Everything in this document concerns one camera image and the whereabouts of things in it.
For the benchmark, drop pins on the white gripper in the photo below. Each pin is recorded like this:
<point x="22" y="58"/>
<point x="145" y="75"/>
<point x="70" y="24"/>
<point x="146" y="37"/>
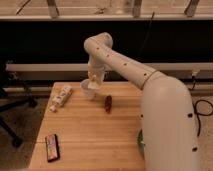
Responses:
<point x="96" y="73"/>

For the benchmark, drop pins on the white sponge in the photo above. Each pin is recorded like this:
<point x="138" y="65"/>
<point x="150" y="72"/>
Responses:
<point x="93" y="85"/>

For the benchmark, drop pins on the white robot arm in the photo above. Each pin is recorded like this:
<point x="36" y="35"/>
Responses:
<point x="168" y="121"/>

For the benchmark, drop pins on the white ceramic cup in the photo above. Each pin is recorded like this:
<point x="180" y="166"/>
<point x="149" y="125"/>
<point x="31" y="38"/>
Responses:
<point x="89" y="93"/>

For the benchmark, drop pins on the white tube package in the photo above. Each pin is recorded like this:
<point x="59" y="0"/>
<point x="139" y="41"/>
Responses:
<point x="60" y="99"/>

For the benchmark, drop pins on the green plate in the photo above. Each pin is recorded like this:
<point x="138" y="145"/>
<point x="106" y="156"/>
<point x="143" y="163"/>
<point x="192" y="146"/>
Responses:
<point x="140" y="143"/>

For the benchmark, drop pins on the dark candy bar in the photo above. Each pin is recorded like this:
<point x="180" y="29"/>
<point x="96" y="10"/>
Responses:
<point x="52" y="147"/>

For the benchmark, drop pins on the white baseboard heater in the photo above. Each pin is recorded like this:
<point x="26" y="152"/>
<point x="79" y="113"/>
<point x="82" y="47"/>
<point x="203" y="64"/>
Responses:
<point x="204" y="71"/>

